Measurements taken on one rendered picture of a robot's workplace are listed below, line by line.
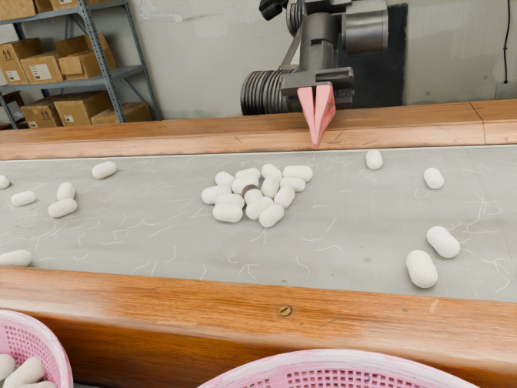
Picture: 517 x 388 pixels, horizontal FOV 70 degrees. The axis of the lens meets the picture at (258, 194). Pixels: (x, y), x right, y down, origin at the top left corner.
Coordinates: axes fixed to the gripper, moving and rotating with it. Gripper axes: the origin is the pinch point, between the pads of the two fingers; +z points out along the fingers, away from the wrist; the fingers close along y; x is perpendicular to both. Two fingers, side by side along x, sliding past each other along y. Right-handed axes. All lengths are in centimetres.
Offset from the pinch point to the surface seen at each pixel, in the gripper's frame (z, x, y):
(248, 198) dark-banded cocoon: 10.8, -7.8, -6.4
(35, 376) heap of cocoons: 29.2, -21.1, -17.8
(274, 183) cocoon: 8.3, -5.7, -4.0
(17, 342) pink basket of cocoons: 27.1, -20.8, -20.6
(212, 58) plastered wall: -142, 151, -95
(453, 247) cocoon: 16.8, -12.5, 13.6
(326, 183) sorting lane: 7.2, -2.4, 1.9
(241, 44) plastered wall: -145, 144, -72
